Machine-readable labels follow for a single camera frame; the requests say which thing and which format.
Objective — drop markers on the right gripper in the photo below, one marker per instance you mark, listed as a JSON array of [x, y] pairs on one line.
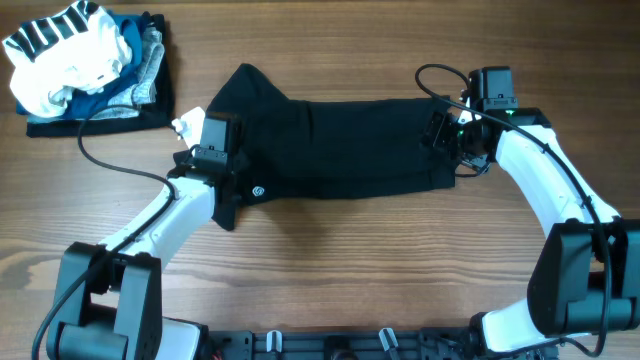
[[439, 136]]

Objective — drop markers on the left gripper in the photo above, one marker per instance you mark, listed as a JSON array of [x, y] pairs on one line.
[[239, 161]]

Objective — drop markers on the black t-shirt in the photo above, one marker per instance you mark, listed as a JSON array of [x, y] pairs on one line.
[[328, 150]]

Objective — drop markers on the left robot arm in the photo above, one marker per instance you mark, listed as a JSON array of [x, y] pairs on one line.
[[107, 302]]

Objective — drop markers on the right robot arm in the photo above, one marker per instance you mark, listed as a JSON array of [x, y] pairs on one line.
[[585, 284]]

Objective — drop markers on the black folded garment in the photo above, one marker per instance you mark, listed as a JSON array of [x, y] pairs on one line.
[[114, 119]]

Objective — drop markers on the grey folded garment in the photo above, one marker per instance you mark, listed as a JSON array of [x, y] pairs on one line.
[[140, 89]]

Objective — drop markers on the blue folded garment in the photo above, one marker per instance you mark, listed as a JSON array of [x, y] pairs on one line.
[[72, 63]]

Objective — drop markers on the white black striped garment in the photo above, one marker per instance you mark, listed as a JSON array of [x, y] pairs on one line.
[[80, 48]]

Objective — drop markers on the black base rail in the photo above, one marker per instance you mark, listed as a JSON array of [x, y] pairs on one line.
[[386, 343]]

